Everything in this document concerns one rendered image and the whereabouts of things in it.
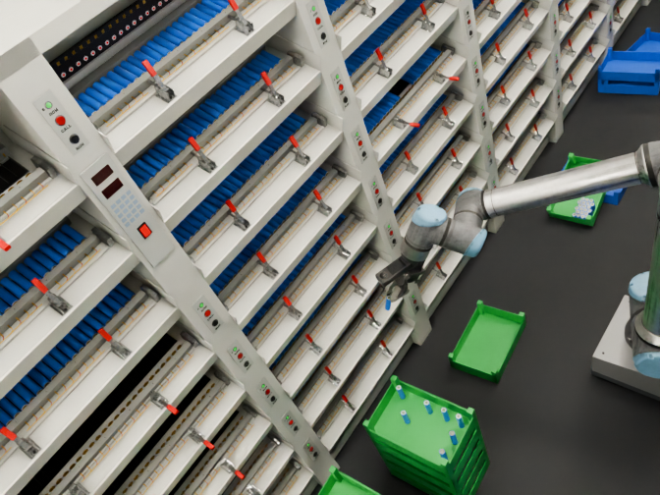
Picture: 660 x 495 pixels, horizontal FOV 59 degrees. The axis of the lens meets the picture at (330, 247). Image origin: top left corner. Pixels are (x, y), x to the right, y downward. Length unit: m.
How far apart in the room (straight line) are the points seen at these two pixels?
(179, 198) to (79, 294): 0.30
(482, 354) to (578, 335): 0.38
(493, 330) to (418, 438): 0.73
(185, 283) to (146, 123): 0.39
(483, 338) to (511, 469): 0.55
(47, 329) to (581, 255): 2.16
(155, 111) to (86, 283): 0.39
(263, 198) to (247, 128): 0.21
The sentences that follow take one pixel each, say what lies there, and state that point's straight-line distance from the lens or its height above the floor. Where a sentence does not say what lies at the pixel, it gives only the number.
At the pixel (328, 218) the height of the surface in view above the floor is 0.94.
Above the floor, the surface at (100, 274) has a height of 1.35.
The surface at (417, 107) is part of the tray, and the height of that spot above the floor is 0.95.
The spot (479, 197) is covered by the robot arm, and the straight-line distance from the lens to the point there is 1.80.
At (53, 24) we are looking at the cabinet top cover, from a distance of 1.19.
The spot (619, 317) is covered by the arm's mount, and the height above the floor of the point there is 0.15.
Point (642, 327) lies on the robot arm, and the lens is 1.97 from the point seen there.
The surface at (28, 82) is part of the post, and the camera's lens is 1.18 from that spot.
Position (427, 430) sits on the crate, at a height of 0.32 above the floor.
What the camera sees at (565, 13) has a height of 0.56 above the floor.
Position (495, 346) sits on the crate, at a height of 0.00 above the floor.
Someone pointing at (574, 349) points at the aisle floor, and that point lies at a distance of 2.47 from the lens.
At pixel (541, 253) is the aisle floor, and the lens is 2.77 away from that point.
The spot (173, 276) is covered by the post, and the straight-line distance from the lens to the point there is 1.42.
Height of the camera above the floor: 2.08
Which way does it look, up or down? 43 degrees down
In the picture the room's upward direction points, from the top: 25 degrees counter-clockwise
